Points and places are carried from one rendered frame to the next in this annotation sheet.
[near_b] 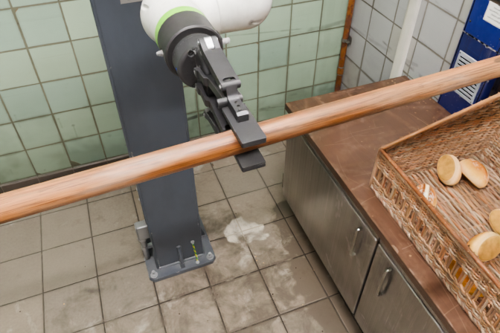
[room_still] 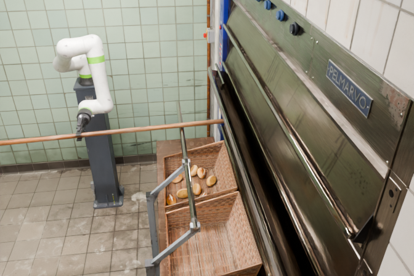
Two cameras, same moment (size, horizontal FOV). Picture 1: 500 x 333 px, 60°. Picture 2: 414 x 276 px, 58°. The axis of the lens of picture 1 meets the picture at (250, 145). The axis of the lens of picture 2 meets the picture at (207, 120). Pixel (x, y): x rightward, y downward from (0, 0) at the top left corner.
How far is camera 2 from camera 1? 1.99 m
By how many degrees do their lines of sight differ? 15
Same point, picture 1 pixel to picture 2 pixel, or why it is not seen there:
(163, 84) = (99, 125)
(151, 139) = (95, 145)
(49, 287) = (54, 203)
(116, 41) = not seen: hidden behind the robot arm
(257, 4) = (105, 107)
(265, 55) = (168, 121)
